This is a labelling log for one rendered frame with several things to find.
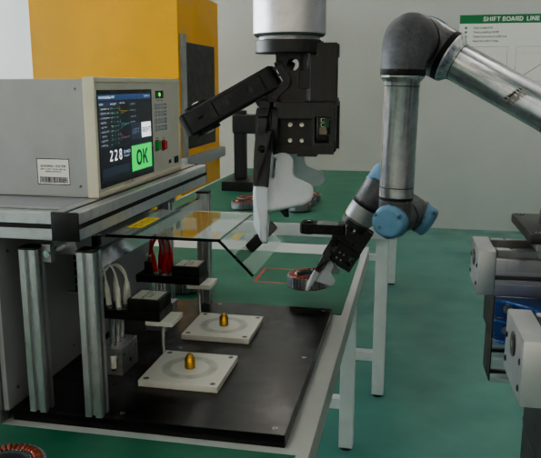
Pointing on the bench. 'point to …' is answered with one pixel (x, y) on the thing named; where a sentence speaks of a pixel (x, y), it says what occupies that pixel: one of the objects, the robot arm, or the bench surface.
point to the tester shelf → (71, 209)
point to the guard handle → (259, 238)
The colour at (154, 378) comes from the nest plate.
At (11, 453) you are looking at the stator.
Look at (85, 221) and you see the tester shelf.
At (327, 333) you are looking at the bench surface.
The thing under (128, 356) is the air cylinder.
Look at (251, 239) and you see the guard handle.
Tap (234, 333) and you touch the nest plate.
